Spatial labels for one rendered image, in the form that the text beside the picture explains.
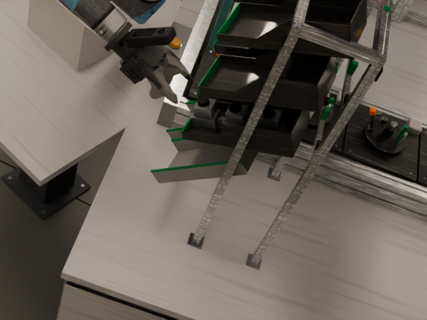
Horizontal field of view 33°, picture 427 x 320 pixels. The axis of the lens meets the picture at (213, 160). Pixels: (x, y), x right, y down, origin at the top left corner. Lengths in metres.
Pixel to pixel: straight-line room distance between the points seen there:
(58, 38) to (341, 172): 0.96
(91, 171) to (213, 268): 1.28
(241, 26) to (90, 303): 0.85
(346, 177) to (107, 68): 0.82
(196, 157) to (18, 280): 1.14
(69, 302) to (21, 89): 0.65
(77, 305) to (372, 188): 0.93
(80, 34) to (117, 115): 0.26
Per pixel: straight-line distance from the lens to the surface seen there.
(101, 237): 1.91
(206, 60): 2.26
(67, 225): 2.93
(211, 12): 2.45
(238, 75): 1.64
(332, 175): 2.19
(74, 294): 1.93
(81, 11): 1.66
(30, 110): 2.14
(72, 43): 2.22
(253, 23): 1.54
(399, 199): 2.24
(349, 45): 1.38
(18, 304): 2.76
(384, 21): 1.48
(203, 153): 1.88
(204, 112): 1.70
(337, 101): 2.30
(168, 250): 1.92
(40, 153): 2.04
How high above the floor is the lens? 2.48
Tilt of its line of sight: 49 degrees down
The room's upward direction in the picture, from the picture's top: 24 degrees clockwise
